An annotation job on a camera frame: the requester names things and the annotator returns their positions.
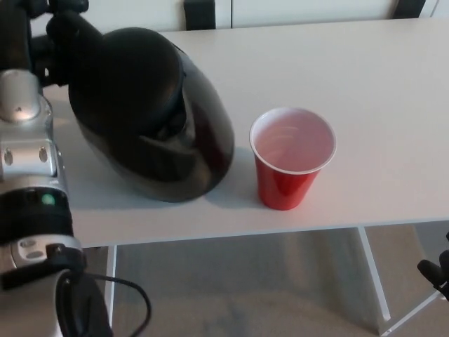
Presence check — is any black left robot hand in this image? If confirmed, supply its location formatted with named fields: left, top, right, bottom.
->
left=0, top=0, right=91, bottom=88

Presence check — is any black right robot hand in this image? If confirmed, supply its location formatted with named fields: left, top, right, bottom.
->
left=416, top=231, right=449, bottom=303

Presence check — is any black electric kettle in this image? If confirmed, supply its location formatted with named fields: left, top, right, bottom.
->
left=47, top=9, right=235, bottom=204

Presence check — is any red plastic cup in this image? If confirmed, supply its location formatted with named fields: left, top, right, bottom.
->
left=248, top=107, right=337, bottom=211

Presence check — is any black cabinet pull tab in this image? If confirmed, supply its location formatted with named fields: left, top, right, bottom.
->
left=392, top=0, right=427, bottom=19
left=182, top=0, right=217, bottom=31

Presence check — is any white table leg frame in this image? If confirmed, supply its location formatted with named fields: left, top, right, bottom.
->
left=104, top=244, right=118, bottom=337
left=356, top=226, right=449, bottom=337

